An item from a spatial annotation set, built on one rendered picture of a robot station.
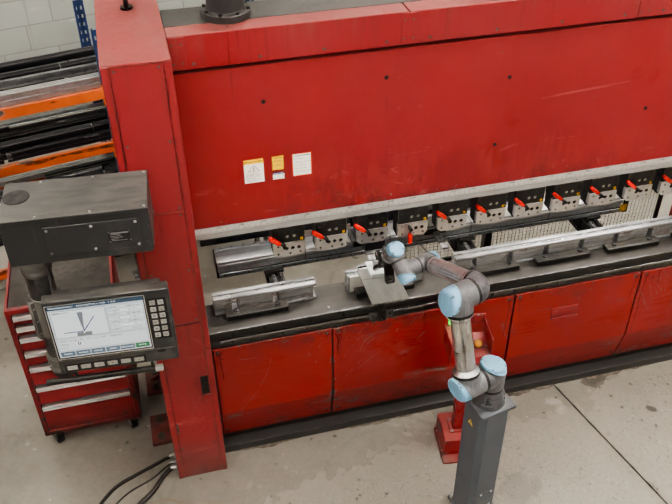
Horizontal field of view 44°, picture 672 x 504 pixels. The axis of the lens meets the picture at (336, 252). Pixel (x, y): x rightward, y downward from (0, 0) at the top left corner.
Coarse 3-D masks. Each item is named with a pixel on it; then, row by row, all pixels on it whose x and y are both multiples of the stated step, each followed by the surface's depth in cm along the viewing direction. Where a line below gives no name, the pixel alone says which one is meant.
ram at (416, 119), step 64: (256, 64) 324; (320, 64) 330; (384, 64) 337; (448, 64) 345; (512, 64) 353; (576, 64) 361; (640, 64) 370; (192, 128) 332; (256, 128) 339; (320, 128) 347; (384, 128) 355; (448, 128) 364; (512, 128) 373; (576, 128) 382; (640, 128) 392; (192, 192) 350; (256, 192) 358; (320, 192) 367; (384, 192) 376
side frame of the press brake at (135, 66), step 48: (96, 0) 335; (144, 0) 335; (144, 48) 298; (144, 96) 297; (144, 144) 308; (192, 240) 339; (192, 288) 354; (192, 336) 370; (192, 384) 388; (192, 432) 407
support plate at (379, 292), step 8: (360, 272) 401; (368, 272) 401; (368, 280) 396; (376, 280) 396; (368, 288) 392; (376, 288) 392; (384, 288) 392; (392, 288) 392; (400, 288) 391; (368, 296) 388; (376, 296) 387; (384, 296) 387; (392, 296) 387; (400, 296) 387; (408, 296) 387; (376, 304) 383
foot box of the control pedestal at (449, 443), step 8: (440, 416) 443; (448, 416) 443; (440, 424) 439; (440, 432) 440; (448, 432) 434; (456, 432) 434; (440, 440) 442; (448, 440) 430; (456, 440) 430; (440, 448) 439; (448, 448) 434; (456, 448) 434; (448, 456) 436; (456, 456) 436
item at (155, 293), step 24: (72, 288) 304; (96, 288) 304; (120, 288) 300; (144, 288) 300; (168, 312) 307; (168, 336) 314; (72, 360) 312; (96, 360) 314; (120, 360) 316; (144, 360) 319
